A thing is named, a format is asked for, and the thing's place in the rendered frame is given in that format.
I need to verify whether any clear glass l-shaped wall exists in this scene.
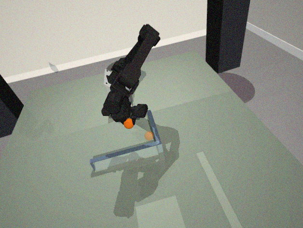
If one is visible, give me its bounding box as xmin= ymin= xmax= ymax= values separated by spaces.
xmin=91 ymin=144 xmax=163 ymax=170

